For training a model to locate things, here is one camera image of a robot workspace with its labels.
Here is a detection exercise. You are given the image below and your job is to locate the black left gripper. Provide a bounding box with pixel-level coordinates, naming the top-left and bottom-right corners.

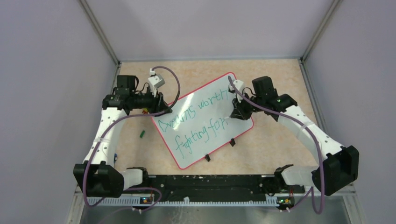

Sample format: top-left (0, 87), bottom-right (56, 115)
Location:
top-left (130, 85), bottom-right (172, 117)

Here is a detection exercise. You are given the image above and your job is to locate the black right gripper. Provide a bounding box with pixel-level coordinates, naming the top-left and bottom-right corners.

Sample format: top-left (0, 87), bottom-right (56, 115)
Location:
top-left (231, 91), bottom-right (265, 120)

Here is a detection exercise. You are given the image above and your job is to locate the pink framed whiteboard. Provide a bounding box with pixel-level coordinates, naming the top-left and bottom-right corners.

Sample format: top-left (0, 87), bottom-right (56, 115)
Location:
top-left (152, 72), bottom-right (254, 169)

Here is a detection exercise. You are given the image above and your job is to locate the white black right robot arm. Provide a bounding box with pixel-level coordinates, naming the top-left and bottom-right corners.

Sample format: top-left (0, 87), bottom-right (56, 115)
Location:
top-left (227, 76), bottom-right (360, 196)

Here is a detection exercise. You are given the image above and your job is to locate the black whiteboard foot clip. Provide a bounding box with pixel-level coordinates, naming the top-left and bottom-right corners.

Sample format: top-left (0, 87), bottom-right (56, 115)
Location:
top-left (205, 154), bottom-right (211, 162)
top-left (229, 138), bottom-right (236, 147)

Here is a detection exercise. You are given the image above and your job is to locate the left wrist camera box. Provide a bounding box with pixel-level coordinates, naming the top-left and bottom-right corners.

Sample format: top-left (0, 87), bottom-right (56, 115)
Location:
top-left (148, 68), bottom-right (165, 95)

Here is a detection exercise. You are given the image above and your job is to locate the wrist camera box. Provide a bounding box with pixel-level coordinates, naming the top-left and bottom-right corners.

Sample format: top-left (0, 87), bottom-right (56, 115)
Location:
top-left (228, 79), bottom-right (245, 103)
top-left (148, 68), bottom-right (165, 95)

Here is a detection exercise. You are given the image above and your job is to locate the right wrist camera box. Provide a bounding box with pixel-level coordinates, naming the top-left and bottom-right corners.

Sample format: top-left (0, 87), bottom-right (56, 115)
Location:
top-left (228, 79), bottom-right (245, 103)

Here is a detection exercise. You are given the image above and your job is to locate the aluminium frame rail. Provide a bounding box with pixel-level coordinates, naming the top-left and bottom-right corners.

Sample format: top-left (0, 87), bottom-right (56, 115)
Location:
top-left (114, 63), bottom-right (122, 78)

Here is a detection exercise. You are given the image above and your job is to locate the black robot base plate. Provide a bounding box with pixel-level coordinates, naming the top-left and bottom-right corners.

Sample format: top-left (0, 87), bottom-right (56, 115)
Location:
top-left (137, 175), bottom-right (305, 203)

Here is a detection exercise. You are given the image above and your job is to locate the white slotted cable duct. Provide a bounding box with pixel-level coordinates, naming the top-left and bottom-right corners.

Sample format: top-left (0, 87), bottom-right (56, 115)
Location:
top-left (98, 196), bottom-right (279, 207)

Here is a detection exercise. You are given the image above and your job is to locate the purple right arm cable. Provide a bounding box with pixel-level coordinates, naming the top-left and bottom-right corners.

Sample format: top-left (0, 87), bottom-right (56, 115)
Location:
top-left (228, 76), bottom-right (325, 215)

